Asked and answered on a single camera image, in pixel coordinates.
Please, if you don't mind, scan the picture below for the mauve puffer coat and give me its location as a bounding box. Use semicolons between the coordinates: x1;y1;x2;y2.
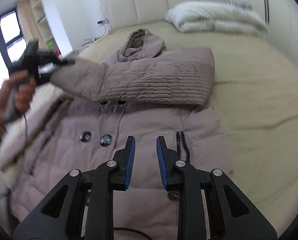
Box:
0;29;232;239

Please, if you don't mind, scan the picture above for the person's left hand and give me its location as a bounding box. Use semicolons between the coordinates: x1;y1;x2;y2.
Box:
0;70;36;128

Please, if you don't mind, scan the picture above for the black framed window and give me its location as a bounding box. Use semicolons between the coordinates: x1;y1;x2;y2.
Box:
0;10;26;88

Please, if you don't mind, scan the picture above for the beige curtain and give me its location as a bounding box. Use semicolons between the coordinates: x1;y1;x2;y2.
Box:
16;0;47;49

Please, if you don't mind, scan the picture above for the beige padded headboard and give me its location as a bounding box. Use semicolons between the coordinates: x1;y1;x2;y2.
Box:
100;0;228;29

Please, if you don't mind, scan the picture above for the beige bed sheet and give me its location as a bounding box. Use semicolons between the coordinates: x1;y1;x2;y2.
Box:
0;21;298;233

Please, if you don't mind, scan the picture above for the white folded duvet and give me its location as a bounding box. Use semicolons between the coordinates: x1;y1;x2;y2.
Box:
165;1;267;36

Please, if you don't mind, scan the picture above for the white wardrobe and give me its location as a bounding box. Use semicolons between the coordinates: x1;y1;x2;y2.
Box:
249;0;298;66

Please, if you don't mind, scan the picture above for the white wall shelf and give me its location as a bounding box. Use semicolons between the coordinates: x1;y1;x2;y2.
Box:
28;0;60;56

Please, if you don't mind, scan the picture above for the wall power socket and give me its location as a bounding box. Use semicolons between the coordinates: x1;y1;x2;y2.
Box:
97;19;108;25

